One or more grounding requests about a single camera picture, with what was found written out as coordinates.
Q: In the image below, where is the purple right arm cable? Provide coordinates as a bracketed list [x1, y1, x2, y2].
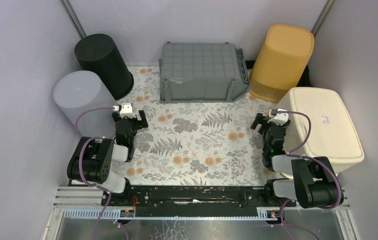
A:
[273, 110, 345, 240]

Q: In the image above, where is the aluminium frame post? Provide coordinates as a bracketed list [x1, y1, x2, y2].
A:
[59, 0, 87, 39]
[311, 0, 338, 37]

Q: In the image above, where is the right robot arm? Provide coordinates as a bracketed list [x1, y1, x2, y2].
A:
[251, 109, 344, 209]

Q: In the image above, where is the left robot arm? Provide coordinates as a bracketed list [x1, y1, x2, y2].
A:
[66, 110, 148, 206]

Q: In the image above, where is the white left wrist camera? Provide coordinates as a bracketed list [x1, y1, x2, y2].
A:
[112, 102, 136, 119]

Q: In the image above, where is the right aluminium frame post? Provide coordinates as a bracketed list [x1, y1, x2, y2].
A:
[311, 0, 338, 37]

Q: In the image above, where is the grey plastic crate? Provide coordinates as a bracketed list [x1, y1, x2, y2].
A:
[158, 42, 251, 103]

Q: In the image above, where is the left aluminium frame post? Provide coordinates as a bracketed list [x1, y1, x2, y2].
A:
[59, 0, 87, 39]

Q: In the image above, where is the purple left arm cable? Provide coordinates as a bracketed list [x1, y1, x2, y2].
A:
[74, 106, 120, 240]

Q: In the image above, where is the black ribbed waste bin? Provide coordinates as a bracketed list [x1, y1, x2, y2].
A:
[74, 33, 134, 100]

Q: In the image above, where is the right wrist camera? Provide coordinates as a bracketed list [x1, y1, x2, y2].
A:
[267, 108, 290, 126]

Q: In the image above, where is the cream perforated plastic basket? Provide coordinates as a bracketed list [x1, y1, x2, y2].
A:
[275, 87, 365, 174]

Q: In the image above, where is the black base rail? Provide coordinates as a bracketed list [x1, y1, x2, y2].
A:
[101, 184, 285, 219]

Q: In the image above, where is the floral patterned table mat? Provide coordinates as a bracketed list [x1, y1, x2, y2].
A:
[111, 66, 282, 186]

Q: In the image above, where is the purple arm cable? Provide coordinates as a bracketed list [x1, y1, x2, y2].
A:
[273, 110, 345, 240]
[74, 106, 120, 240]

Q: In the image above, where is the yellow slatted waste basket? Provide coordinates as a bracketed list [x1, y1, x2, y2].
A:
[249, 24, 315, 103]

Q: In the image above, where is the grey round plastic bin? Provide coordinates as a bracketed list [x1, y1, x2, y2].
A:
[53, 70, 116, 138]

